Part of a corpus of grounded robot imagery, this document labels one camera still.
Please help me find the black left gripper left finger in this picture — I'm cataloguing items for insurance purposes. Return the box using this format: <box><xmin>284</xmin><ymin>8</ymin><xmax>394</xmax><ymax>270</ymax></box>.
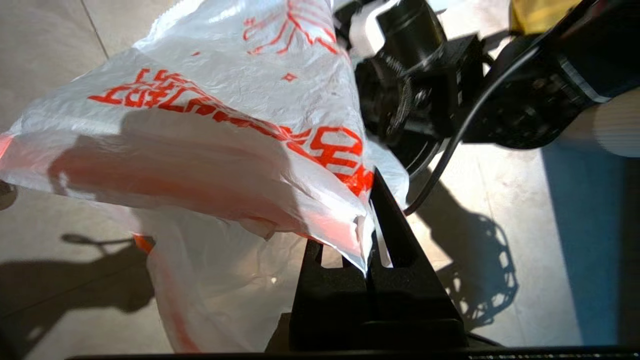
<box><xmin>289</xmin><ymin>239</ymin><xmax>373</xmax><ymax>351</ymax></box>

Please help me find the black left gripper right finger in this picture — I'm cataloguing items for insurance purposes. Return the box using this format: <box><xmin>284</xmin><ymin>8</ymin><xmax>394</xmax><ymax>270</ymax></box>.
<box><xmin>367</xmin><ymin>167</ymin><xmax>468</xmax><ymax>351</ymax></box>

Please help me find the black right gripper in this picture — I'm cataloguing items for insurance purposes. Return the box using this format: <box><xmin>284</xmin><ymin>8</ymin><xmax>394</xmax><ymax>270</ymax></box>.
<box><xmin>354</xmin><ymin>37</ymin><xmax>488</xmax><ymax>143</ymax></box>

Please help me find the white red-printed plastic bag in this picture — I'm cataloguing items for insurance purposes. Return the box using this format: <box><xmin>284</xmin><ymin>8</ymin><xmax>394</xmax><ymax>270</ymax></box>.
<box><xmin>0</xmin><ymin>0</ymin><xmax>411</xmax><ymax>353</ymax></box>

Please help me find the yellow plastic bag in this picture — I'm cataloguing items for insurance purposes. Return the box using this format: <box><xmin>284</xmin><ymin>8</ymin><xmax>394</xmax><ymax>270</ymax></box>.
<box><xmin>510</xmin><ymin>0</ymin><xmax>583</xmax><ymax>35</ymax></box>

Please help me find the beige striped cushion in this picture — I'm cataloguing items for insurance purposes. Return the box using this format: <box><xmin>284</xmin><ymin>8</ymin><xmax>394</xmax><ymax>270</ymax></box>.
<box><xmin>565</xmin><ymin>87</ymin><xmax>640</xmax><ymax>158</ymax></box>

